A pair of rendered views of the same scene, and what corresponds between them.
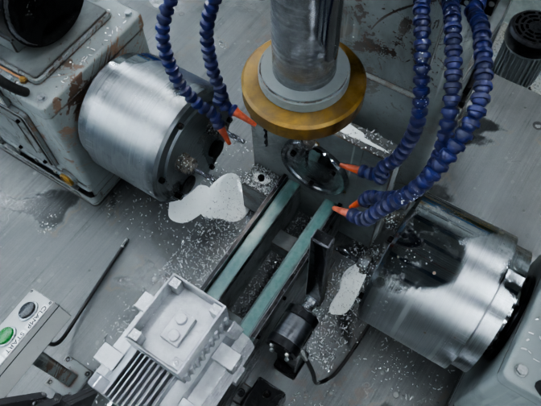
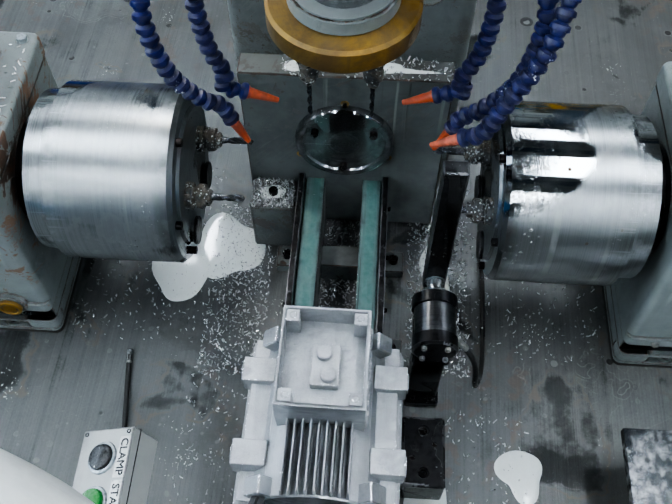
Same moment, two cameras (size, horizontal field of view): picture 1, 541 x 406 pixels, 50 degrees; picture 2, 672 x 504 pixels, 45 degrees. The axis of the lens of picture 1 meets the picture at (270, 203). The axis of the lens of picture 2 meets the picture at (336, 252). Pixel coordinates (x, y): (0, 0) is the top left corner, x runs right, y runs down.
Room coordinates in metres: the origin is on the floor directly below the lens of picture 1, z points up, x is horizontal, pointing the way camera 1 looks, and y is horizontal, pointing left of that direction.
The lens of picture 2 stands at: (-0.06, 0.33, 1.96)
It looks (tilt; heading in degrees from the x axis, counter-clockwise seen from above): 58 degrees down; 329
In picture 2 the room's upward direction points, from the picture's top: straight up
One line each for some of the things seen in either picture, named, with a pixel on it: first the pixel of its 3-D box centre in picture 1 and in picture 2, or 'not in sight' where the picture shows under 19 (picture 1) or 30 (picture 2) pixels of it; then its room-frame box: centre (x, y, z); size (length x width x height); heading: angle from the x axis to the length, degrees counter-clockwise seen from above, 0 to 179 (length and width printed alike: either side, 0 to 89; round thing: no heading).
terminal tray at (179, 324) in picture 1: (179, 328); (324, 369); (0.26, 0.15, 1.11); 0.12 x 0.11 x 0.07; 144
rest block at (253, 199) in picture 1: (262, 190); (275, 211); (0.64, 0.02, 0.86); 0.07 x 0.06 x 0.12; 55
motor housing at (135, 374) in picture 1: (174, 365); (322, 431); (0.23, 0.17, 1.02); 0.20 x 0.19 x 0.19; 144
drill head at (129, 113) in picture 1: (138, 116); (92, 170); (0.72, 0.26, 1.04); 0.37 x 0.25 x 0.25; 55
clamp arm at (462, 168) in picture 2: (317, 272); (443, 231); (0.34, -0.07, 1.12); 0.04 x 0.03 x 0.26; 145
